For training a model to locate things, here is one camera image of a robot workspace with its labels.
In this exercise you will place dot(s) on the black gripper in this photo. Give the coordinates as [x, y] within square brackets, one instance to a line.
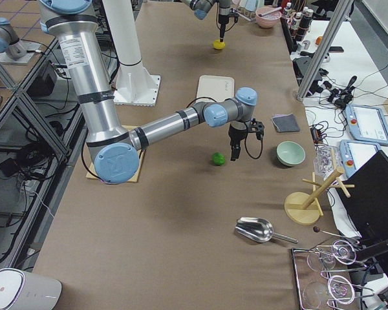
[223, 14]
[237, 134]

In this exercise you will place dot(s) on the yellow lemon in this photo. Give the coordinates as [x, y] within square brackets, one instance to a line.
[219, 45]

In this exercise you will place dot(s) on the green lime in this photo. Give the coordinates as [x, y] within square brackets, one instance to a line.
[218, 159]

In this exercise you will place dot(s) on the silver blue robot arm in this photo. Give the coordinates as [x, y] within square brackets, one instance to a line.
[201, 9]
[114, 149]

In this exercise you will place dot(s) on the cream rabbit tray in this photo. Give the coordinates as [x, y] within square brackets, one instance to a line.
[218, 88]

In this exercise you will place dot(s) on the glass rack tray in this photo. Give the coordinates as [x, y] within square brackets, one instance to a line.
[322, 276]

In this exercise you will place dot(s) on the pink bowl with ice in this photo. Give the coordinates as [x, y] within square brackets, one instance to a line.
[266, 17]

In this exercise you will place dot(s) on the mint green bowl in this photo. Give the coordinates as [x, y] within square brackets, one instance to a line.
[290, 153]

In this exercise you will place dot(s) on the grey folded cloth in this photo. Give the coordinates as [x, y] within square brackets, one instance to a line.
[285, 123]

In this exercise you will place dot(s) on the metal scoop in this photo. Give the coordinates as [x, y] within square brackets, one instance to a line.
[260, 230]

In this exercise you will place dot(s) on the wooden mug tree stand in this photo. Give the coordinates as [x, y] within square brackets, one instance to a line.
[304, 208]

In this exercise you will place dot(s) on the teach pendant tablet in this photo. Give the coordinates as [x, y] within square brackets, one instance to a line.
[354, 154]
[367, 123]

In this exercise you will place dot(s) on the wooden cutting board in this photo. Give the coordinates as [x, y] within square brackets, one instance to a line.
[91, 172]

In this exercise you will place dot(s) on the black monitor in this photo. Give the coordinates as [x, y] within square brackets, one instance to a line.
[367, 205]

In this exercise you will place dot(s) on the white speaker device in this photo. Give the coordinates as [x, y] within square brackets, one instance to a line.
[24, 290]

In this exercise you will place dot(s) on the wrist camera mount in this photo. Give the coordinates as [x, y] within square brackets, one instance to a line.
[257, 128]
[234, 15]

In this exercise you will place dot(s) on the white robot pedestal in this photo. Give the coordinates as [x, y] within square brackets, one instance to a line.
[134, 84]

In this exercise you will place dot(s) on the aluminium frame post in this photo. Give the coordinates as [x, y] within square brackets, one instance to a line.
[340, 13]

